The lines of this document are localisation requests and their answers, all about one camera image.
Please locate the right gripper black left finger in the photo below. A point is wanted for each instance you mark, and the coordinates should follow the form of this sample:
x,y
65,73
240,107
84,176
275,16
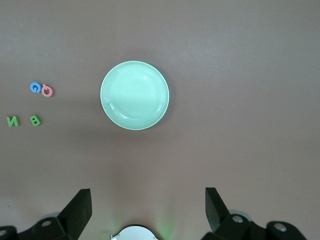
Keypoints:
x,y
72,215

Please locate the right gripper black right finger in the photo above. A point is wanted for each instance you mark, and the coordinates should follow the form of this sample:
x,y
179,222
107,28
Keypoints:
x,y
217,215

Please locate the green foam letter B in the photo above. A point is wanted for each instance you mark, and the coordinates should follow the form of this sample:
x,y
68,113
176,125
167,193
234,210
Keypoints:
x,y
32,120

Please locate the green foam letter N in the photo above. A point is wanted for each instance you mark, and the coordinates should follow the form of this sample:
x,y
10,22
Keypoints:
x,y
9,122

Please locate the red foam letter Q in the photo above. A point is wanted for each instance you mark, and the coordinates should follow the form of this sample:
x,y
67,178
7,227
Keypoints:
x,y
52,92

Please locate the blue foam letter G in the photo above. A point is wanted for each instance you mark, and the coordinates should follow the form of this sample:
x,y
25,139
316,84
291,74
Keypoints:
x,y
32,87

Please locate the green round plate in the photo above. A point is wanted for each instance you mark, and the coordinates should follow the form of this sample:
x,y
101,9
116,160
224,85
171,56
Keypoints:
x,y
135,100

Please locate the brown table mat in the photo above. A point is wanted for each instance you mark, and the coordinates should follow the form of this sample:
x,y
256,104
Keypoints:
x,y
225,75

